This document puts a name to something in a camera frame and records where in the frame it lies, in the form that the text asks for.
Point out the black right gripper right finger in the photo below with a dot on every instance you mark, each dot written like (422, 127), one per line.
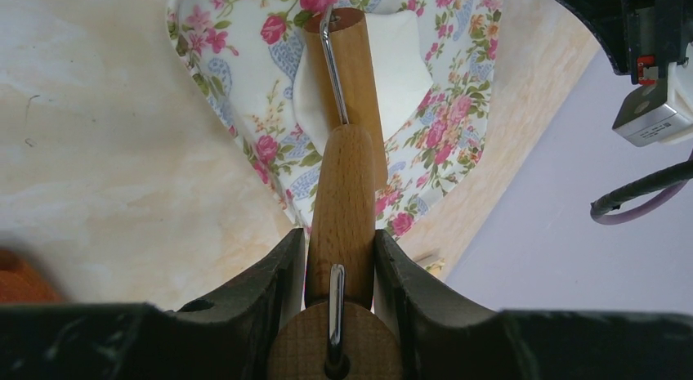
(444, 335)

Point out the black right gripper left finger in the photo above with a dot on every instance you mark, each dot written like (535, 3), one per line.
(224, 334)

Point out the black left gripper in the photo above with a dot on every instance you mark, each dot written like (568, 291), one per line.
(641, 38)

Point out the wooden dough roller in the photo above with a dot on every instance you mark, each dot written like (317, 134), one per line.
(337, 335)

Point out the white dough piece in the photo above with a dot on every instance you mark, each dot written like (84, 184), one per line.
(400, 74)

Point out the white floral tray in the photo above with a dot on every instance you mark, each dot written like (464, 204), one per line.
(244, 57)

